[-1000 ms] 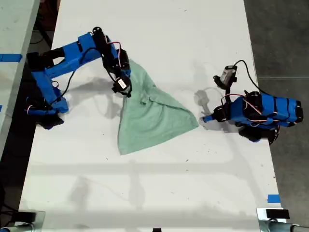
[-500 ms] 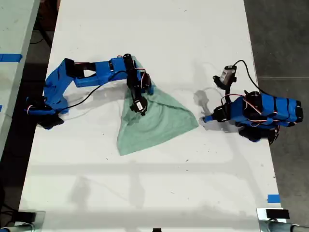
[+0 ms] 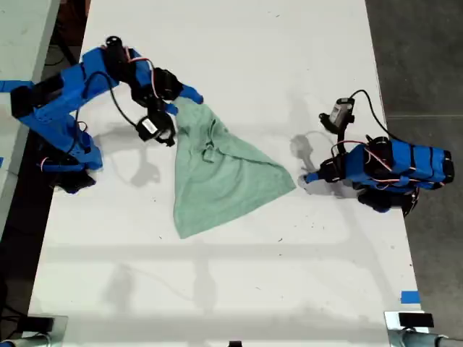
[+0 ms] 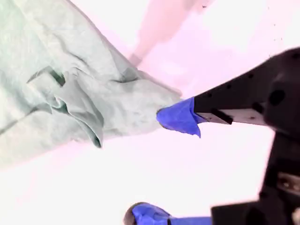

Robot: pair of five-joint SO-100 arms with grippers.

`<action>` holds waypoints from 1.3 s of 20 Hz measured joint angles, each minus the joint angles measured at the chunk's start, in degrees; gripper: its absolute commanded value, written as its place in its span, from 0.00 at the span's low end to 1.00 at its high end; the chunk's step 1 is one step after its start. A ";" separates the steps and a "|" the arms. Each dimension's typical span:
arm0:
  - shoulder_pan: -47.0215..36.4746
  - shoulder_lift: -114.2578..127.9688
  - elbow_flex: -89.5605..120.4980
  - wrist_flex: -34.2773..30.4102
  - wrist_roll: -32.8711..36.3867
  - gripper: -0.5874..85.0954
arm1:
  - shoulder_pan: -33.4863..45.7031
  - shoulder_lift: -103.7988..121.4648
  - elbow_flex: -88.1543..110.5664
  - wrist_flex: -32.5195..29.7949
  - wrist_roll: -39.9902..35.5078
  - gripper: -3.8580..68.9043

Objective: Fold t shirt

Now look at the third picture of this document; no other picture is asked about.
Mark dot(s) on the camera black stalk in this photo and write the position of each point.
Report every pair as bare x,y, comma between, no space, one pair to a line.
341,134

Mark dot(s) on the small black box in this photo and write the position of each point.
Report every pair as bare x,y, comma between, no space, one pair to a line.
416,320
40,324

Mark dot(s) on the pale green T-shirt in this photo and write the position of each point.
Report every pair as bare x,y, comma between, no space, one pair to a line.
220,180

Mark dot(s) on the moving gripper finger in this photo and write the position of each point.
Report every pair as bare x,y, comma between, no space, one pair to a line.
170,107

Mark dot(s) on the white side table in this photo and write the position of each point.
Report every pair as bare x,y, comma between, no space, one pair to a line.
21,43

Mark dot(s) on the grey metal tube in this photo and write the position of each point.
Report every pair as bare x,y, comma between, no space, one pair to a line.
427,340

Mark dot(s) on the square blue tape piece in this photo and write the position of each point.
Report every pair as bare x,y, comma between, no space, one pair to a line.
410,297

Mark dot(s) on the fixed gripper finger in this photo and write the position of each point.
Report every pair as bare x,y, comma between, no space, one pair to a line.
191,94

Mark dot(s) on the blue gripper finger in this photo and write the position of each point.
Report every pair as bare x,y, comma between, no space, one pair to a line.
312,177

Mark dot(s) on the metal table clamp plate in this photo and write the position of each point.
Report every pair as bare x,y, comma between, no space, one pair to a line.
59,327
392,325

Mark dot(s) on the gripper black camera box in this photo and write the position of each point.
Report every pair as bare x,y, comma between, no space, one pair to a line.
153,128
340,111

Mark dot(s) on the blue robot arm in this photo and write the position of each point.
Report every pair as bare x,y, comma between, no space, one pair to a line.
58,105
401,166

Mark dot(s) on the long blue tape strip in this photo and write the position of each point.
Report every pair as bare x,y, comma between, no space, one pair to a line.
7,86

